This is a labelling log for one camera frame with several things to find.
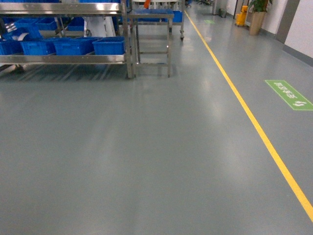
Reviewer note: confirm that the yellow mop bucket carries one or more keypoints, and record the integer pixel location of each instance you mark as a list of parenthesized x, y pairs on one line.
[(241, 17)]

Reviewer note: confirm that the blue plastic bin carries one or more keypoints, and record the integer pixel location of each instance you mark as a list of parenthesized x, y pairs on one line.
[(39, 47), (9, 47), (78, 46)]

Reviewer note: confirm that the potted plant tan planter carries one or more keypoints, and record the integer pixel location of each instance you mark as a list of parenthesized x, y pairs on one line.
[(259, 8)]

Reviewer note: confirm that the stainless steel flow rack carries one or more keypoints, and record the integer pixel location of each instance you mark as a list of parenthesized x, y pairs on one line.
[(36, 19)]

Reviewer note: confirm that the stainless steel side table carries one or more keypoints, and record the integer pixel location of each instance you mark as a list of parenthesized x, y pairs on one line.
[(151, 38)]

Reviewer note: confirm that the steel cart with blue bins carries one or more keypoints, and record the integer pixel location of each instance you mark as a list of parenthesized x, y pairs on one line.
[(178, 7)]

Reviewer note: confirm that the blue bin on shelf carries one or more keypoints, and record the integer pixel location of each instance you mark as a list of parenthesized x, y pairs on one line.
[(110, 46)]

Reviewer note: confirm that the green floor sign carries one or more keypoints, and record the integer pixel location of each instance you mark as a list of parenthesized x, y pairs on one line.
[(290, 95)]

